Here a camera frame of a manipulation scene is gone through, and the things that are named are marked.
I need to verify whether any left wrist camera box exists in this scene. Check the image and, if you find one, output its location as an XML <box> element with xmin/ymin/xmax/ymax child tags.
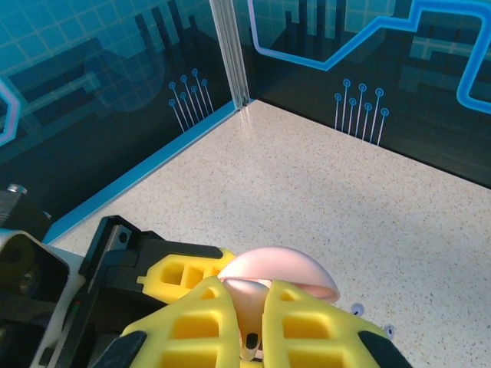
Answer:
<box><xmin>0</xmin><ymin>229</ymin><xmax>86</xmax><ymax>365</ymax></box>

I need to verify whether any blue side trim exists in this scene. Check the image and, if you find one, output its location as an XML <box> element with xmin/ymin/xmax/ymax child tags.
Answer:
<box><xmin>40</xmin><ymin>100</ymin><xmax>246</xmax><ymax>246</ymax></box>

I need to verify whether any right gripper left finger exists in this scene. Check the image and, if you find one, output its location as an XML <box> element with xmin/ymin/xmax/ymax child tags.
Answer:
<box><xmin>90</xmin><ymin>276</ymin><xmax>242</xmax><ymax>368</ymax></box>

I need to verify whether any pink round charging case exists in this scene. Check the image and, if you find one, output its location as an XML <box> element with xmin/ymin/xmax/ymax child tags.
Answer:
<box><xmin>217</xmin><ymin>247</ymin><xmax>341</xmax><ymax>363</ymax></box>

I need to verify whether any pink earbud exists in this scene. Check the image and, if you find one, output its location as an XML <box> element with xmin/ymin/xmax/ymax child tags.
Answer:
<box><xmin>239</xmin><ymin>331</ymin><xmax>265</xmax><ymax>363</ymax></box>

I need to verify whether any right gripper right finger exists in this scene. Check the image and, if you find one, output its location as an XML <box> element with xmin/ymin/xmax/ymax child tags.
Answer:
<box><xmin>262</xmin><ymin>279</ymin><xmax>414</xmax><ymax>368</ymax></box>

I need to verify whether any aluminium frame post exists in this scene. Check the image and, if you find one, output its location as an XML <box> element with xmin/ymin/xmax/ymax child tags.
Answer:
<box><xmin>209</xmin><ymin>0</ymin><xmax>252</xmax><ymax>112</ymax></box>

